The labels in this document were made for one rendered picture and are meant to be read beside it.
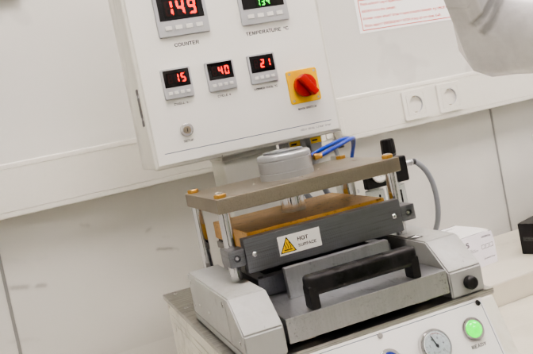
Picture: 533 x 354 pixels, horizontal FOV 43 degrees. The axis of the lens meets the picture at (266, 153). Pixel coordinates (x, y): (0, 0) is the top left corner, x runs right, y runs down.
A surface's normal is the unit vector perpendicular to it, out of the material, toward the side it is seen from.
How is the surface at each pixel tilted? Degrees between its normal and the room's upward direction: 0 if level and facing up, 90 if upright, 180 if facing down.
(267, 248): 90
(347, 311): 90
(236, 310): 41
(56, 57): 90
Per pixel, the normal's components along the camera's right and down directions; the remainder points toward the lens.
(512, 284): 0.39, -0.03
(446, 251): 0.07, -0.75
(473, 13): 0.32, 0.75
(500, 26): -0.70, 0.11
